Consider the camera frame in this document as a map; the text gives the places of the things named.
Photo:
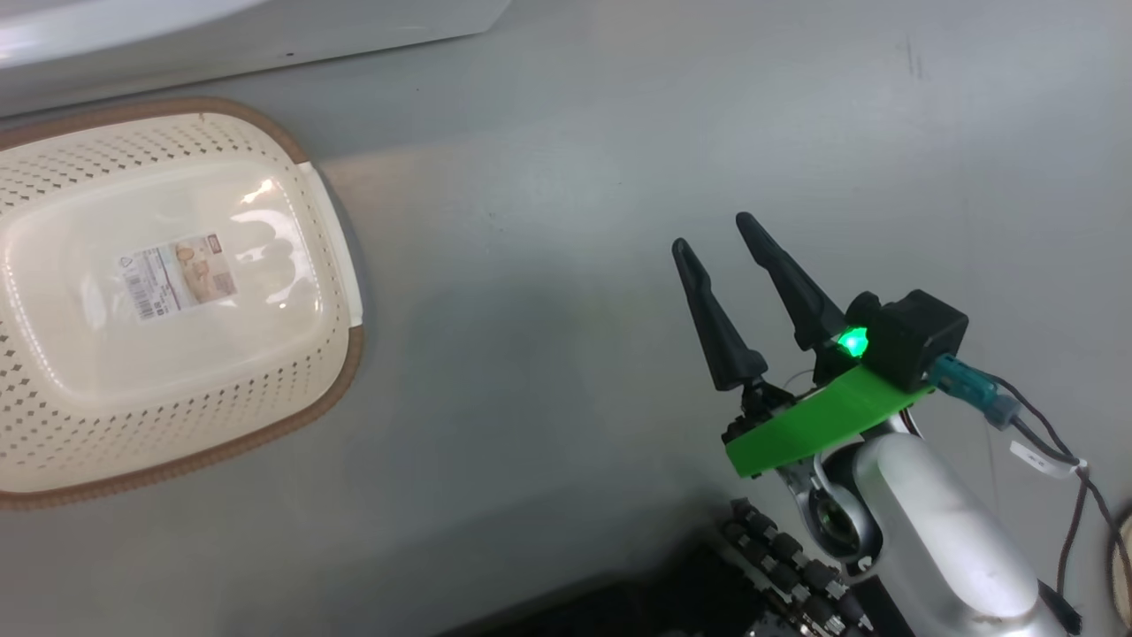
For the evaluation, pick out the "cream perforated laundry basket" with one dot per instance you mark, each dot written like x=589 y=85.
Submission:
x=106 y=425

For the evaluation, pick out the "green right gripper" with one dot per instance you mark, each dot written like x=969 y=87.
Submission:
x=814 y=425

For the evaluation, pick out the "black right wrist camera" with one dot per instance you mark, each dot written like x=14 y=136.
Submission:
x=911 y=341

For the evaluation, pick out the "printed product sticker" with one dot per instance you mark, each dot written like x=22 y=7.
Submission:
x=177 y=276

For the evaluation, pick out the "black robot base with connectors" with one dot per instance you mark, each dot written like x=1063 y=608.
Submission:
x=672 y=606

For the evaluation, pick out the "white front-load washing machine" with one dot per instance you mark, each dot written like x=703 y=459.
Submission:
x=221 y=44

